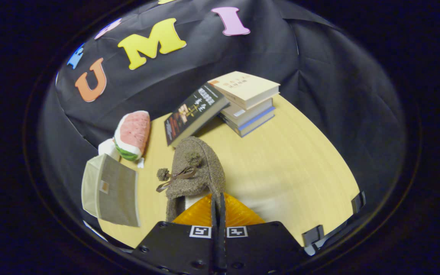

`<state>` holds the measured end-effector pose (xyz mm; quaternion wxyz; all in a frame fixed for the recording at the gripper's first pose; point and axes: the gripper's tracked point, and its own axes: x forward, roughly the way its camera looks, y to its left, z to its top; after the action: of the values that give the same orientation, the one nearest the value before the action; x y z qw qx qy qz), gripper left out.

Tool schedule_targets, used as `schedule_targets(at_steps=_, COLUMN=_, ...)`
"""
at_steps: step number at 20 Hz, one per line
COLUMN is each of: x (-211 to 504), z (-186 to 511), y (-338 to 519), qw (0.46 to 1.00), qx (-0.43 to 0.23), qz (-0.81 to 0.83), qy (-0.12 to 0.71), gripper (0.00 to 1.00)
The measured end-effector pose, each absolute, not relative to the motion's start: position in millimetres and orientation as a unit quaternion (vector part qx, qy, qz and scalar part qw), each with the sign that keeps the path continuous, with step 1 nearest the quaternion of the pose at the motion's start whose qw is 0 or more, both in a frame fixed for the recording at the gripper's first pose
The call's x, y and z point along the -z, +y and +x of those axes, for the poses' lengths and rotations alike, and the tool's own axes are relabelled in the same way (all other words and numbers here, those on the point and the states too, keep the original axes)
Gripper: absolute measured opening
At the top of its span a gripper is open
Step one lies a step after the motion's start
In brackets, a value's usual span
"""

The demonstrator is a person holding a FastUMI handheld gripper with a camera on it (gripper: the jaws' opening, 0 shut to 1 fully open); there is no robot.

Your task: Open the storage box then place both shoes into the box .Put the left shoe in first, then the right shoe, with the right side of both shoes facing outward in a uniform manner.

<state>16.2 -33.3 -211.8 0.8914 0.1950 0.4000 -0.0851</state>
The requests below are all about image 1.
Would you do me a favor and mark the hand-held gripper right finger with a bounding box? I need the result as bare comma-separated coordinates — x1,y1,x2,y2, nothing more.
219,192,308,275

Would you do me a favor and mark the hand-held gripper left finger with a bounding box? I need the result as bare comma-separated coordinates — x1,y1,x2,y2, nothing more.
131,193,220,275

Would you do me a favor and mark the cream storage box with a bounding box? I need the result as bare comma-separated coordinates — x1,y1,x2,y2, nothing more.
81,154,141,228

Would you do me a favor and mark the cream cover book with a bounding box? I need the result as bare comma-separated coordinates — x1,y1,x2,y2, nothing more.
208,71,281,110

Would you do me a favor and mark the blue edged book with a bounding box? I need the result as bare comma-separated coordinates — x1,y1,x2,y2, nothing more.
218,107,276,138

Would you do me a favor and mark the black cover book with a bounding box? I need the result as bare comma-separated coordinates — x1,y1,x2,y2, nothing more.
164,82,230,147

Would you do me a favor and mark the grey white book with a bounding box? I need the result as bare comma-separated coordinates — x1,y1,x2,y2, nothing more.
220,97,274,126

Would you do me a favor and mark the watermelon slice plush toy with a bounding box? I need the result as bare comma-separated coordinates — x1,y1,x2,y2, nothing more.
113,111,151,162

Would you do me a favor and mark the white plush toy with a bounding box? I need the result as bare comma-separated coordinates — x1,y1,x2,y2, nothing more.
98,138,145,168

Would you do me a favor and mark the brown fleece shoe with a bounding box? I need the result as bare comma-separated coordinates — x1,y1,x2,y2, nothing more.
156,136,226,223

